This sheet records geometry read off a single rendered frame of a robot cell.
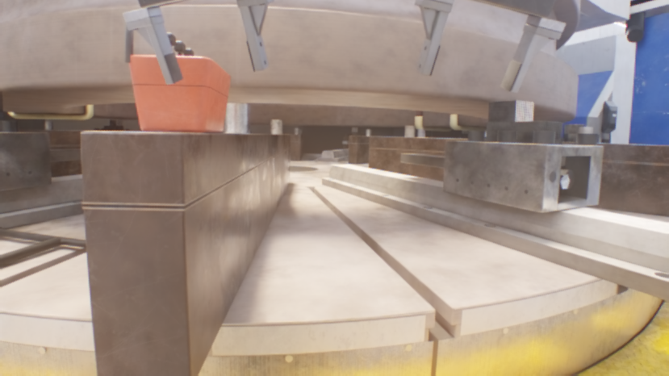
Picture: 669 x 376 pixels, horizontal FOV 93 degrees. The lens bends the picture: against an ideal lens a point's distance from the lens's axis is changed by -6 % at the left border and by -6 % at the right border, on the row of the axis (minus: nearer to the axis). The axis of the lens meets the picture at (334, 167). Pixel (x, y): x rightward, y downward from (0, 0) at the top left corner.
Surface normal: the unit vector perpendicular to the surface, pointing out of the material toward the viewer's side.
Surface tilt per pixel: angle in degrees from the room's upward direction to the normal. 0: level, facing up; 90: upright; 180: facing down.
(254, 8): 114
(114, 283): 90
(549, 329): 90
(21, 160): 90
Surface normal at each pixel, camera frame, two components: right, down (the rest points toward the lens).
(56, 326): -0.04, 0.09
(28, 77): -0.26, 0.08
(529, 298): 0.31, 0.10
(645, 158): -0.66, 0.05
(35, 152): 0.95, 0.05
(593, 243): -0.90, 0.02
